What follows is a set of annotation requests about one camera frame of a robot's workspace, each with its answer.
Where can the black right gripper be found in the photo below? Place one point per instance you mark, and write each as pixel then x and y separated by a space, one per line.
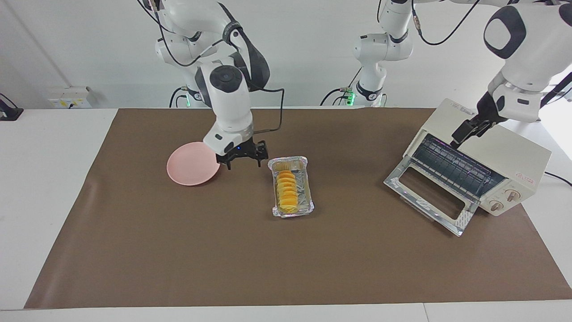
pixel 243 150

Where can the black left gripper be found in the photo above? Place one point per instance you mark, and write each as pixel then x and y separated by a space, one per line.
pixel 489 112

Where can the sliced golden bread loaf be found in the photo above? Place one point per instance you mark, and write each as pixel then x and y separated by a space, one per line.
pixel 287 192

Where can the aluminium foil tray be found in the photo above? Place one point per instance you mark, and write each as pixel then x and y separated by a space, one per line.
pixel 306 197

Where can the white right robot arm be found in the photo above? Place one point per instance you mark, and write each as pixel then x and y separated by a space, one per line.
pixel 232 107

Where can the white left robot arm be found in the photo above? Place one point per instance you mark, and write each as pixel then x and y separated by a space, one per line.
pixel 532 58

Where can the cream toaster oven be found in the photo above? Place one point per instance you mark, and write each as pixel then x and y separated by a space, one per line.
pixel 505 147

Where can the cream oven knob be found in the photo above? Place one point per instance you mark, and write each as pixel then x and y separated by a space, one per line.
pixel 496 205
pixel 512 195

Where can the glass oven door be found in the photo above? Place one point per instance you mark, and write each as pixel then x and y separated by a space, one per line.
pixel 464 219

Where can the pink round plate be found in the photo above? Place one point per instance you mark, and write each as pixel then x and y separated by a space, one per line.
pixel 190 166

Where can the brown table mat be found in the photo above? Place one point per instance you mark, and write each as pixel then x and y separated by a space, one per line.
pixel 286 250

